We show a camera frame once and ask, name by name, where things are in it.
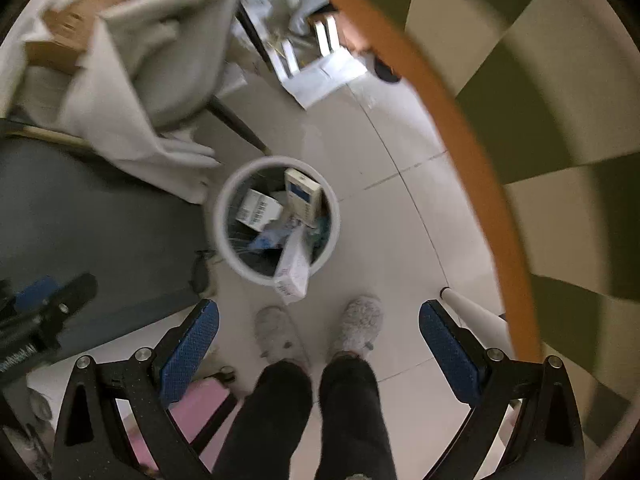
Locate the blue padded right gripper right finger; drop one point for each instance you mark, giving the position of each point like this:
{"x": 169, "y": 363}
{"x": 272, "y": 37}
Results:
{"x": 546, "y": 441}

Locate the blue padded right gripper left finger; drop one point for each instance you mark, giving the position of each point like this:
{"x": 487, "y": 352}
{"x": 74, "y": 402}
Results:
{"x": 91, "y": 441}

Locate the long white box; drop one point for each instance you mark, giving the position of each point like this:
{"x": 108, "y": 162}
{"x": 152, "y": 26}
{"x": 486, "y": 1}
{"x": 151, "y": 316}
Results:
{"x": 291, "y": 278}

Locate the cream medicine box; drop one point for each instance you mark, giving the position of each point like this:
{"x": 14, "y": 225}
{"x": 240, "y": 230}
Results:
{"x": 304, "y": 195}

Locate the blue cartoon tissue pack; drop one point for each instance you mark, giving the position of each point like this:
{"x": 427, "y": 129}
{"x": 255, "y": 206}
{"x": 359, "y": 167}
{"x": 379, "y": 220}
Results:
{"x": 273, "y": 236}

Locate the green white medicine box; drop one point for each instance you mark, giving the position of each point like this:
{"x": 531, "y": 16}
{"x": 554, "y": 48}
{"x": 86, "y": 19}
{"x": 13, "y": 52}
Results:
{"x": 257, "y": 210}

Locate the white round trash bin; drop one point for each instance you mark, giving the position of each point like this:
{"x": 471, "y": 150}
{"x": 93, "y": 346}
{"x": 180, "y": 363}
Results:
{"x": 221, "y": 224}

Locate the left grey slipper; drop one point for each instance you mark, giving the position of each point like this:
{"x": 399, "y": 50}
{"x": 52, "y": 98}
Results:
{"x": 277, "y": 337}

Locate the grey slipper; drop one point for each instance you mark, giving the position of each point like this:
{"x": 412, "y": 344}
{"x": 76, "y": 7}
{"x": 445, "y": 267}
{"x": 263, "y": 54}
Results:
{"x": 358, "y": 329}
{"x": 277, "y": 337}

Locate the right grey slipper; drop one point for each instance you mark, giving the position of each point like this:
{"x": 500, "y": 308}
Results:
{"x": 358, "y": 329}

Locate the grey chair with cloth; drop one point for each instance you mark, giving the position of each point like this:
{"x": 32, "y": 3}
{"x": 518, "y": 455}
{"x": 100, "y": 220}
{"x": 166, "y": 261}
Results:
{"x": 152, "y": 67}

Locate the brown cardboard box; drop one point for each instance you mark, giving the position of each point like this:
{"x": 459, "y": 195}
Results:
{"x": 71, "y": 29}

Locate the striped beige tablecloth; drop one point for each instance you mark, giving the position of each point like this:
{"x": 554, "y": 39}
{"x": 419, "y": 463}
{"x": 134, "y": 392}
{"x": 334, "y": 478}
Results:
{"x": 551, "y": 90}

